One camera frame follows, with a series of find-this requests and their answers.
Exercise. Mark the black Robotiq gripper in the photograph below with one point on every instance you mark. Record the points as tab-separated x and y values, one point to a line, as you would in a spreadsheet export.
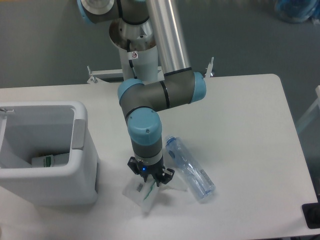
157	170

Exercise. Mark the clear plastic wrapper green stripe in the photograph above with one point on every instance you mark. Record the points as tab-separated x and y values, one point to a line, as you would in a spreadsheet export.
144	194

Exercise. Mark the clear blue plastic bottle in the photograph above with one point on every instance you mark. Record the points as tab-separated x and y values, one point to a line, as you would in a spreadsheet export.
198	181

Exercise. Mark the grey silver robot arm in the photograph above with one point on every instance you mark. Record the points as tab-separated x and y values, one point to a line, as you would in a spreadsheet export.
141	102

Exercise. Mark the white green trash in bin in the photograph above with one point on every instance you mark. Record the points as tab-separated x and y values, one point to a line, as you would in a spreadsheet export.
48	161

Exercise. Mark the white open trash can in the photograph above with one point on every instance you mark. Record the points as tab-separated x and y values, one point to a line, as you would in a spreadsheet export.
37	128

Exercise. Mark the white stand foot with bolt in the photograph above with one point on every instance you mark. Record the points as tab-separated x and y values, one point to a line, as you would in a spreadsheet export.
210	69

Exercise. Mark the black device at table edge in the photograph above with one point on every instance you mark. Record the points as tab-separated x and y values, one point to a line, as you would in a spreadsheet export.
311	212

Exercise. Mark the blue plastic bag on floor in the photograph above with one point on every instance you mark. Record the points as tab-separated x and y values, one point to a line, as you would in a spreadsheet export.
298	11

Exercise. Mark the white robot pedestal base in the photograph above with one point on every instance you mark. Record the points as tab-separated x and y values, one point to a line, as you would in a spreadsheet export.
137	51

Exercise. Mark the white frame at right edge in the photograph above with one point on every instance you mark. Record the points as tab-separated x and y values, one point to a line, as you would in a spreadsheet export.
310	114

